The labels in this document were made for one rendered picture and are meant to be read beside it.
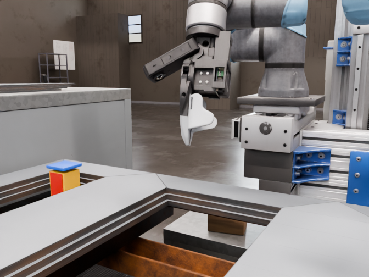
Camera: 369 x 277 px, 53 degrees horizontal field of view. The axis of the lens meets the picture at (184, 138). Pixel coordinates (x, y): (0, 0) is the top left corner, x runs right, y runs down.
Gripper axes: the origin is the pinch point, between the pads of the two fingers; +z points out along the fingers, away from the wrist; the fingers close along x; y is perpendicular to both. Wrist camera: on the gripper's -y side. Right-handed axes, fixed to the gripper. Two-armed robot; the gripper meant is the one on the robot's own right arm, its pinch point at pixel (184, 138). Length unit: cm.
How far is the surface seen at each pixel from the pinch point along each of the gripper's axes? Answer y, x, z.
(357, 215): 31.4, 9.8, 11.0
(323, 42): 133, 1029, -458
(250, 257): 13.6, -9.6, 17.8
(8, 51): -811, 875, -367
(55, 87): -57, 42, -21
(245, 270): 13.2, -13.1, 19.0
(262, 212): 14.4, 11.2, 12.3
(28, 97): -52, 23, -12
